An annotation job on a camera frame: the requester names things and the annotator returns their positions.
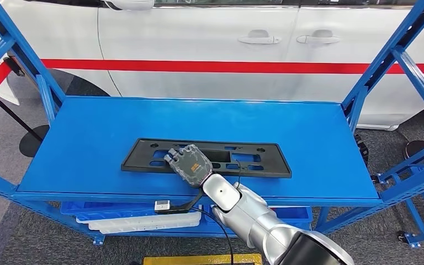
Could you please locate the black pole stanchion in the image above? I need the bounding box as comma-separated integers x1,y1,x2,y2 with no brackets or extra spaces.
0,93,51,158

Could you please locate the black plastic plate frame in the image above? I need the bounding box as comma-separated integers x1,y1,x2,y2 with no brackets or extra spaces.
120,137,293,179

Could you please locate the black camera bracket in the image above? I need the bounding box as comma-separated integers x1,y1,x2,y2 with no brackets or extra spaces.
155,187,205,216

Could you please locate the thick black cable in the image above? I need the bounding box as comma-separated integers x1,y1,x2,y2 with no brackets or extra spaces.
191,205,235,265

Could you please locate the white car, red stripe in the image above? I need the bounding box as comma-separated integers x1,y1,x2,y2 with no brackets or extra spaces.
0,0,424,131

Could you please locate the grey stanchion post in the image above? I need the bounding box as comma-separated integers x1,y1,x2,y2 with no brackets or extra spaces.
2,56,26,77

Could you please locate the black round stanchion base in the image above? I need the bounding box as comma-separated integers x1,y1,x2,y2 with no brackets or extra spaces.
403,140,424,161

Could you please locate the thin black wire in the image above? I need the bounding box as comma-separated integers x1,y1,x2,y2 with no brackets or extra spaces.
234,158,243,190

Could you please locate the black ribbed plastic part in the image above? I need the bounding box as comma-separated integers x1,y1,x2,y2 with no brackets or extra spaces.
353,133,370,166

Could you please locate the blue steel shelf rack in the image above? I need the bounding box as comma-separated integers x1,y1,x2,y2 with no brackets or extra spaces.
0,0,424,246

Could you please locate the white car door handle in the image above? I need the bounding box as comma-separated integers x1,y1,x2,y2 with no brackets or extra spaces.
237,29,283,46
295,29,342,45

